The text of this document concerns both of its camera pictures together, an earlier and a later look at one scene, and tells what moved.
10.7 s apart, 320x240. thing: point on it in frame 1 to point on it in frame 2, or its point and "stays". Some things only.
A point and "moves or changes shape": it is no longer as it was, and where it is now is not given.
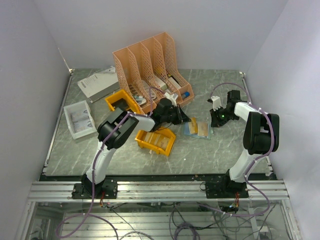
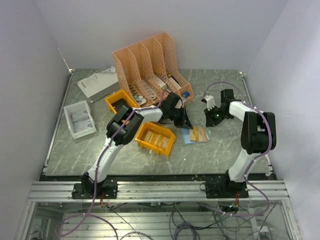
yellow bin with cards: (161, 141) stays
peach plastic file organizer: (147, 70) stays
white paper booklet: (103, 83) stays
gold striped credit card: (203, 129) moves or changes shape
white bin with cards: (80, 123) stays
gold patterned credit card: (193, 125) to (194, 134)
